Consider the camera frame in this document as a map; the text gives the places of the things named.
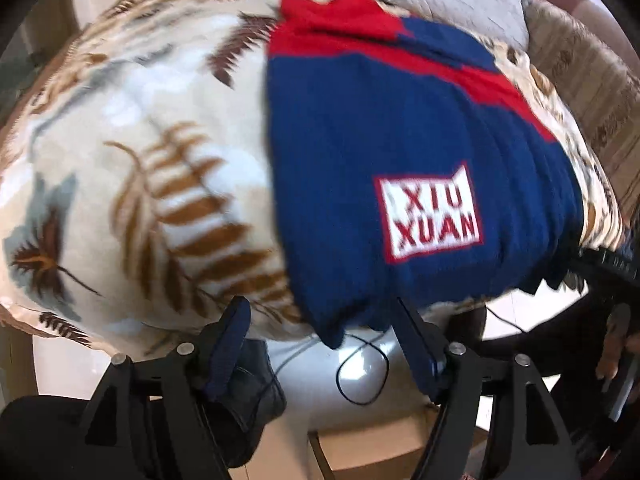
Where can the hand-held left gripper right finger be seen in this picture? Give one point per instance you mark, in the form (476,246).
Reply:
(419,355)

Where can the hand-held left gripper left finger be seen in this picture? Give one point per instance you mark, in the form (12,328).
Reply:
(227,355)

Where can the red and blue knit sweater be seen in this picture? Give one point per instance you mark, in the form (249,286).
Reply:
(350,160)

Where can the person's right hand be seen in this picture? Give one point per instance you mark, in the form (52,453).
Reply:
(614,345)

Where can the dark grey cloth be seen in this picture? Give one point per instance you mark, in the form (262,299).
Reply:
(255,400)

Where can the light wooden board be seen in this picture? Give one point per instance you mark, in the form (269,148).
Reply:
(370,452)

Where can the striped beige sofa cushion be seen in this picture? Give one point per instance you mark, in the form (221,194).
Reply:
(590,75)

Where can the brown fringed sofa cover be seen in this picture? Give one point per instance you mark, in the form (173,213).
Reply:
(30,322)

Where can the leaf printed beige blanket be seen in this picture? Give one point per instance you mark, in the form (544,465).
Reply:
(150,110)

